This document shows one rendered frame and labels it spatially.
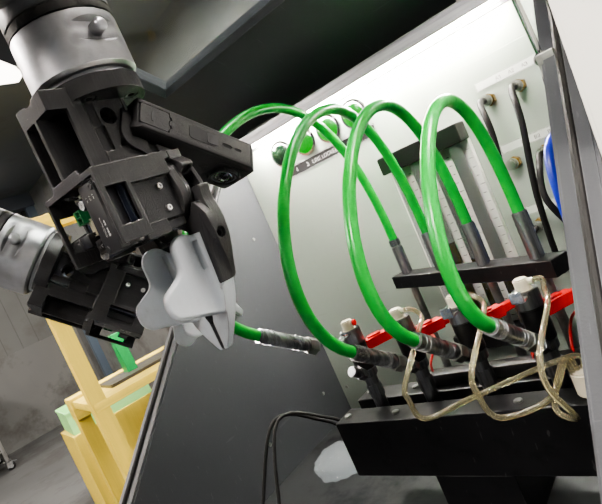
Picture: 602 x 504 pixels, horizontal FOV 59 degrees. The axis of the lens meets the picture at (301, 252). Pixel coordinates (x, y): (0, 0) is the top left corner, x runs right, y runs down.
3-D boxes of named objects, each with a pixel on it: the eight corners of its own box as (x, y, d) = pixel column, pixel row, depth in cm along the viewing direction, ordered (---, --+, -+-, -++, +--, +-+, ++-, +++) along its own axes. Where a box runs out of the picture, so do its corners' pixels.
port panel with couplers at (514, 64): (532, 263, 80) (452, 70, 78) (537, 256, 82) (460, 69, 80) (629, 239, 71) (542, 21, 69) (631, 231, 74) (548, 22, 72)
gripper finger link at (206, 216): (193, 293, 40) (144, 188, 40) (209, 285, 42) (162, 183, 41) (232, 279, 37) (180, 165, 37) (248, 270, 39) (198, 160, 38)
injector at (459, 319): (504, 484, 61) (434, 320, 60) (515, 458, 65) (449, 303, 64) (528, 484, 60) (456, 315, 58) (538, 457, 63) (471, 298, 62)
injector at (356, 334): (390, 482, 72) (327, 342, 70) (405, 460, 76) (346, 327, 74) (408, 482, 70) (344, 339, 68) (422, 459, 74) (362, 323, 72)
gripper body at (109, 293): (137, 351, 59) (25, 316, 56) (162, 282, 63) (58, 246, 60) (148, 336, 53) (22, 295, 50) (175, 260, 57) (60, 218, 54)
